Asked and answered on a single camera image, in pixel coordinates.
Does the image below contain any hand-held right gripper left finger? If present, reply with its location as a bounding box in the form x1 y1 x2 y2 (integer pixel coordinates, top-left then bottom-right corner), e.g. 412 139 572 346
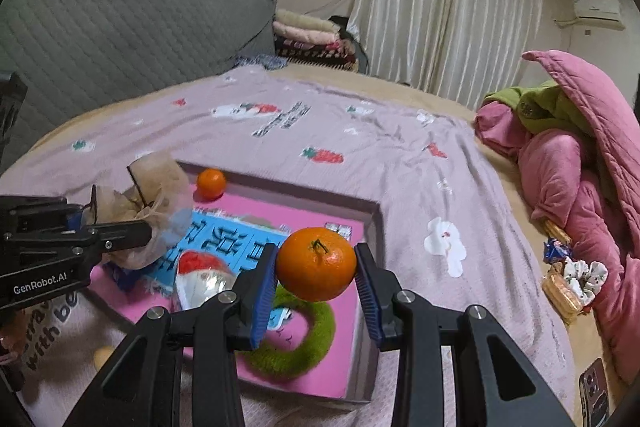
62 243 278 427

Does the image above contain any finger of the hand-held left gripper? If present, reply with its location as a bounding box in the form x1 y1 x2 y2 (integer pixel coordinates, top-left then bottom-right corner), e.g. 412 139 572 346
0 194 85 235
0 219 153 278

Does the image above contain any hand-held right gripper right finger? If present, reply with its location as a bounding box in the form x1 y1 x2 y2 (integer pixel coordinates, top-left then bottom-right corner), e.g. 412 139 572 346
354 243 576 427

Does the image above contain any pink printed cardboard box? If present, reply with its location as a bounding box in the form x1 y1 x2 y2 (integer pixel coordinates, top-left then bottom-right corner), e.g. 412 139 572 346
87 161 385 405

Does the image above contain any green fuzzy ring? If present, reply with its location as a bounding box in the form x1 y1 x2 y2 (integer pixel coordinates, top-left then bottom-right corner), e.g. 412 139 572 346
239 283 337 379

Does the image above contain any orange mandarin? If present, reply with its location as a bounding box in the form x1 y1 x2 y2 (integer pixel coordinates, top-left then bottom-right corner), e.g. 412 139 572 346
276 227 357 303
196 168 227 201

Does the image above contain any plastic bag of dried slices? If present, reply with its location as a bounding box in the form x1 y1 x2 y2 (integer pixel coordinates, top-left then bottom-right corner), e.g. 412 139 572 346
95 151 193 270

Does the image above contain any red and white packet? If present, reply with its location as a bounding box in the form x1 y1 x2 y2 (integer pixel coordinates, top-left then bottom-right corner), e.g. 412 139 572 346
174 249 238 312

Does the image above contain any blue snack packet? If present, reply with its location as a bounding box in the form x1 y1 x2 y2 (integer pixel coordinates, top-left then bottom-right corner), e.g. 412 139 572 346
544 238 574 264

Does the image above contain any yellow wafer packet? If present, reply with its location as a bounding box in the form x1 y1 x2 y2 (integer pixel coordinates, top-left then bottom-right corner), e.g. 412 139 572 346
542 219 572 244

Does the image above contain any grey quilted headboard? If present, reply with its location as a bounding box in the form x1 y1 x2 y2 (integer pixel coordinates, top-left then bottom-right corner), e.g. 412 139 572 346
0 0 278 178

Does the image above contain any white patterned scrunchie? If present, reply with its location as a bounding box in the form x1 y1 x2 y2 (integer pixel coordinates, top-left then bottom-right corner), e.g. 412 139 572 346
562 257 609 306

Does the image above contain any blue floral cloth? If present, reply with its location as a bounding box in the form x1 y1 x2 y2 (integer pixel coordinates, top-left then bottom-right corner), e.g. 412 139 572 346
235 54 289 70

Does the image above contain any pink quilt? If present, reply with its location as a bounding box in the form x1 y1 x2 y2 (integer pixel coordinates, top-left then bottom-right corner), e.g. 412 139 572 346
474 51 640 383

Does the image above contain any dark floral folded blanket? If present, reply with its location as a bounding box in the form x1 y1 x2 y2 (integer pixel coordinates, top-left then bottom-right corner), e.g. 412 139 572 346
275 38 359 70

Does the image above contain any smartphone in patterned case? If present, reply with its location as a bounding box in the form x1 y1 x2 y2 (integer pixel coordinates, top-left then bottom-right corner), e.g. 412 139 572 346
579 358 612 427

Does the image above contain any green garment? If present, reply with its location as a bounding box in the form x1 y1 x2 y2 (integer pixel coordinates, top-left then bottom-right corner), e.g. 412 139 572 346
482 82 601 142

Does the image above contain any pink folded blanket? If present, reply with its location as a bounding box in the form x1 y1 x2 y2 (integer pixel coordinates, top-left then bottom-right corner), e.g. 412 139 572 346
272 23 342 44

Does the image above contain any cream folded blanket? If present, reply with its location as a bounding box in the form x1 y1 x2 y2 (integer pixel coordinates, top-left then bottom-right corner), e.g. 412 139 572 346
276 9 339 34

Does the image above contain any white curtain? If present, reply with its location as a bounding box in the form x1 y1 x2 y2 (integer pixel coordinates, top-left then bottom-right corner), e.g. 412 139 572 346
345 0 546 108

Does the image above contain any white air conditioner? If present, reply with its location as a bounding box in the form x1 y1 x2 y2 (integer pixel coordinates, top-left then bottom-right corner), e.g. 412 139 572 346
572 0 624 30

